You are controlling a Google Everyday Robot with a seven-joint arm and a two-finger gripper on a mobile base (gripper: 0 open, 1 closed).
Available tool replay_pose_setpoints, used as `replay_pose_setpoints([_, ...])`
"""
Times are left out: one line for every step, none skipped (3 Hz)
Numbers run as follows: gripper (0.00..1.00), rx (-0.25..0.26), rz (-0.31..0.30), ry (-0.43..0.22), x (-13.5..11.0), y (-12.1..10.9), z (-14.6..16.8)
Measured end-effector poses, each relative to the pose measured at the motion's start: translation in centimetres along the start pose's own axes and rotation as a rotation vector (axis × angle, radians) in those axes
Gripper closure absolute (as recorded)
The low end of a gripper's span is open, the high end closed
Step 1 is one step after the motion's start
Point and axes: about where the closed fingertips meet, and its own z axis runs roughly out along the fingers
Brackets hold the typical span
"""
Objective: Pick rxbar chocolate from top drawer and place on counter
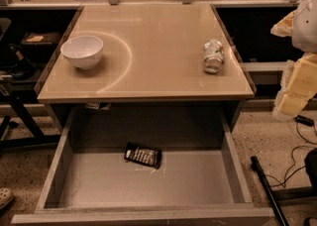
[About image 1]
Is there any grey counter cabinet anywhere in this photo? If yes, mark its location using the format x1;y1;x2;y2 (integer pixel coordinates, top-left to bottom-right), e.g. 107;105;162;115
36;3;255;126

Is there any grey shelf rail right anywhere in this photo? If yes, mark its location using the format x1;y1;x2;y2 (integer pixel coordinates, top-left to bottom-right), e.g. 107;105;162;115
242;61;286;85

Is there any white ceramic bowl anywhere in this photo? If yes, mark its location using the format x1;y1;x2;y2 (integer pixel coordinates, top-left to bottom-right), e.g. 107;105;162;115
60;36;104;69

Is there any crushed silver soda can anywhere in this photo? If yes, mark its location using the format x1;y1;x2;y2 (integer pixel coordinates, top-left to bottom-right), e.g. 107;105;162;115
202;39;225;73

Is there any open grey drawer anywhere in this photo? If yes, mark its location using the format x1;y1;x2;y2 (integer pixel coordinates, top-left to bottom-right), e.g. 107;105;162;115
12;105;272;226

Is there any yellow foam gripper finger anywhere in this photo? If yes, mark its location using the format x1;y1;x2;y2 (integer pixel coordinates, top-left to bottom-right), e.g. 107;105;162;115
272;53;317;121
270;11;295;37

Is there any dark box with label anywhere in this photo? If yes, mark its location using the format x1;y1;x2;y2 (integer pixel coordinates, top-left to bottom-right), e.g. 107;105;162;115
20;32;61;51

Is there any white perforated shoe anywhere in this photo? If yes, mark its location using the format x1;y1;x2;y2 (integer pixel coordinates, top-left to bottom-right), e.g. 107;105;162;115
0;187;14;210

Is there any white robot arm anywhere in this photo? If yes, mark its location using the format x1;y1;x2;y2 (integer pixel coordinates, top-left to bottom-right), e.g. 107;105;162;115
270;0;317;121

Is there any black metal stand leg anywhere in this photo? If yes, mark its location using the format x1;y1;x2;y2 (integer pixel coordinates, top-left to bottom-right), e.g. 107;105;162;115
251;156;289;226

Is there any black cable on floor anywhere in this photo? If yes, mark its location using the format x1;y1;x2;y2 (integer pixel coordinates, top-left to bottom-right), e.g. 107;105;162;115
264;122;317;188

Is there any black side table frame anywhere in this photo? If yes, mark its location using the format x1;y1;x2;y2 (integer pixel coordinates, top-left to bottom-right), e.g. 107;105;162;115
0;78;60;150

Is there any black power adapter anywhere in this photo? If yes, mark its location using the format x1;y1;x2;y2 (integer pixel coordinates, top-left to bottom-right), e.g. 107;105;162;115
295;115;314;127

